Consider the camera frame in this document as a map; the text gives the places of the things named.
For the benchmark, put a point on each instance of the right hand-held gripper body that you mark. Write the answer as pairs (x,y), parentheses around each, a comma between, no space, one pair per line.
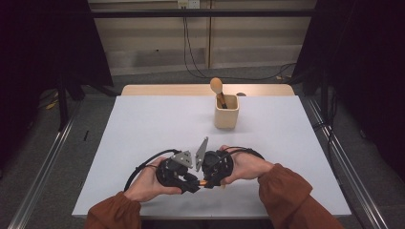
(218,165)

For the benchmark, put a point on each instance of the person's right hand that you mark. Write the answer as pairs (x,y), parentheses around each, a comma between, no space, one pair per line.
(248,167)

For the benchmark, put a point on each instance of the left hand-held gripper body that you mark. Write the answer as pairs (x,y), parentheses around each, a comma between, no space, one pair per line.
(173,171)

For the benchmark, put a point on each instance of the large makeup brush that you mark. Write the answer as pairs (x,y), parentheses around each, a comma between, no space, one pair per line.
(216,85)

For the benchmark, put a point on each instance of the cream square cup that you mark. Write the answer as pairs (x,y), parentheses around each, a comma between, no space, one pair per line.
(226,119)

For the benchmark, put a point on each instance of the person's left hand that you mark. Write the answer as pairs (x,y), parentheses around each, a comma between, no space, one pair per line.
(146,186)

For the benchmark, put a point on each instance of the wooden table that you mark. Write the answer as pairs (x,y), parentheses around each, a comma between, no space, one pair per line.
(178,90)

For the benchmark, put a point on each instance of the black metal stand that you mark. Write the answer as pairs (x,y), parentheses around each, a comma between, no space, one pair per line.
(62,105)

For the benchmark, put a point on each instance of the aluminium floor rail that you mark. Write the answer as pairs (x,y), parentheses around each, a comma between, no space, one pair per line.
(44,168)
(344,152)

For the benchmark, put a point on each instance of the small black floor item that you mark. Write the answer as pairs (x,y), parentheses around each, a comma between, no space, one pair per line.
(86,135)

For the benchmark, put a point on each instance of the black curtain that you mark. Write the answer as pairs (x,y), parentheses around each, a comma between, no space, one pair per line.
(41,54)
(366,63)

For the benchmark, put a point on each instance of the white table mat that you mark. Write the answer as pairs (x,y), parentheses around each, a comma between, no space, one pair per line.
(143,127)

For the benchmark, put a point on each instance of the black horizontal bar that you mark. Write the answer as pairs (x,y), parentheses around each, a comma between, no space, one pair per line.
(159,13)

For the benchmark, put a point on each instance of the white wall socket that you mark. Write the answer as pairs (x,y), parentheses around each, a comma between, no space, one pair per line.
(188,4)

